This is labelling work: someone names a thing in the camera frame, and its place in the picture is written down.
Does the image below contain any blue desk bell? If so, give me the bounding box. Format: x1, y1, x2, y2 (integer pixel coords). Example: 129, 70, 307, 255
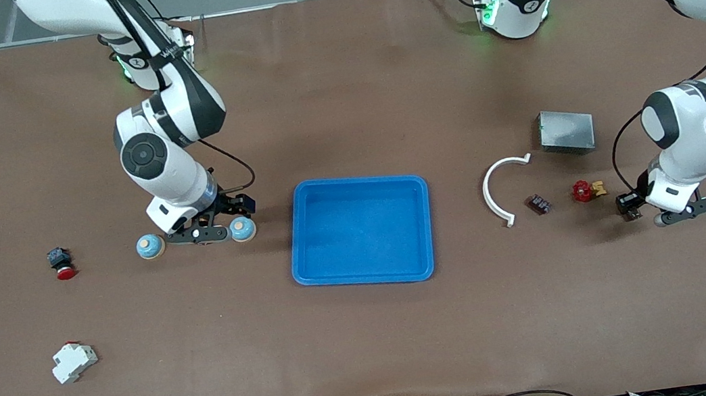
228, 215, 259, 245
135, 232, 168, 262

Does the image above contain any small black electronic component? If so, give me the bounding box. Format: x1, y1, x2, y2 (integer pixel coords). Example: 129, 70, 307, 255
525, 193, 552, 217

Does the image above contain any blue plastic tray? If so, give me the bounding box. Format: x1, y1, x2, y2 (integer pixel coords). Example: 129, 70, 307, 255
280, 165, 441, 298

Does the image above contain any grey metal box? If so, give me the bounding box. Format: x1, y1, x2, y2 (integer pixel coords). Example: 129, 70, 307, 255
536, 105, 598, 161

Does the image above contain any red mushroom push button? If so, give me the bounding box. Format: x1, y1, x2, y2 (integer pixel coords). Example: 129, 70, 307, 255
46, 245, 78, 282

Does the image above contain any silver base connector box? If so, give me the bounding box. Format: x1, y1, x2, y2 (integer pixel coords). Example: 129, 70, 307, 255
473, 0, 503, 30
165, 18, 199, 69

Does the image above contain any white circuit breaker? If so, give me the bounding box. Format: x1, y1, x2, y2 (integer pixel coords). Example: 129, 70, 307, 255
49, 338, 102, 387

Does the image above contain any white curved plastic arc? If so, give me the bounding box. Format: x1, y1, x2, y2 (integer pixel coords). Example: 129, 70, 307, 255
478, 153, 541, 230

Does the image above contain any brown table cover sheet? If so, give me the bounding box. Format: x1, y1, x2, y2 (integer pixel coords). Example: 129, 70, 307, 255
0, 0, 706, 396

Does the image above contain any red handle brass valve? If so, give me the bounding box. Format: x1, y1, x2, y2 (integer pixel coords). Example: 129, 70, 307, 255
570, 176, 608, 204

